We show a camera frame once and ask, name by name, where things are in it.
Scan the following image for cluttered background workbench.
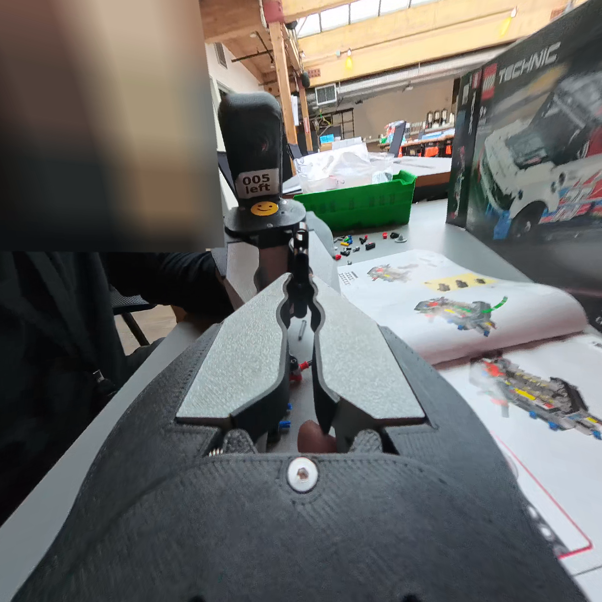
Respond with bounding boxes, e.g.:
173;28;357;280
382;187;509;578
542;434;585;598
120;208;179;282
320;120;456;158

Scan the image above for neighbouring wooden-edged table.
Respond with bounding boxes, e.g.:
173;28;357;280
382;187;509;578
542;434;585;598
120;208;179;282
393;155;453;190

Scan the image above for clear plastic bags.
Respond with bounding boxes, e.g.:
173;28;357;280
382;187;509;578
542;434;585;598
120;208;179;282
294;143;396;196

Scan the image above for black chair armrest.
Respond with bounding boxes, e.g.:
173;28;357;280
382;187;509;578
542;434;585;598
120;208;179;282
110;287;158;349

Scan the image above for lego instruction booklet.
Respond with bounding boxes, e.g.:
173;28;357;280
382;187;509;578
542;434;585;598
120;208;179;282
336;249;602;602

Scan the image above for person's dark clothing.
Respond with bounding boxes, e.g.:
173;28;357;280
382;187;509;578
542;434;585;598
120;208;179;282
0;251;189;523

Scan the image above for green plastic bin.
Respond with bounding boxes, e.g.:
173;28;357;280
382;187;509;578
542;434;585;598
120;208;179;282
294;169;418;233

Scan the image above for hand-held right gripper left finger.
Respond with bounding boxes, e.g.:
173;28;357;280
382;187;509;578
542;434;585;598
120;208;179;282
175;273;293;443

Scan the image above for background wooden column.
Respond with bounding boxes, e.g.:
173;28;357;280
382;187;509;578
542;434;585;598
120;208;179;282
263;0;302;146

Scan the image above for person's right hand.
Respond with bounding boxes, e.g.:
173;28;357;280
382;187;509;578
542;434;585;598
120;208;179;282
298;420;337;454

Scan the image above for black lego beam assembly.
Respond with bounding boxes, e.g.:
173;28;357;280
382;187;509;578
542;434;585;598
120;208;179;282
287;222;315;330

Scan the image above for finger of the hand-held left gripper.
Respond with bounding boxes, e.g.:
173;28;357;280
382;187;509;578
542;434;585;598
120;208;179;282
226;242;261;312
306;212;340;293

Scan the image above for scattered small lego pieces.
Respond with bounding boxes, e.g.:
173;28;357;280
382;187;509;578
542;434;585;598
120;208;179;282
331;230;400;261

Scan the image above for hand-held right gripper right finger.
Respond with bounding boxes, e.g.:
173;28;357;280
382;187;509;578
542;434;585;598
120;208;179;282
308;277;428;447

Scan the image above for lego set box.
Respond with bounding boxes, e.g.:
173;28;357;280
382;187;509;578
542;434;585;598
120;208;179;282
446;0;602;330

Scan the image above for person's left forearm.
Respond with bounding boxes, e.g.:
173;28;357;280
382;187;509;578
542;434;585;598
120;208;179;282
101;251;231;320

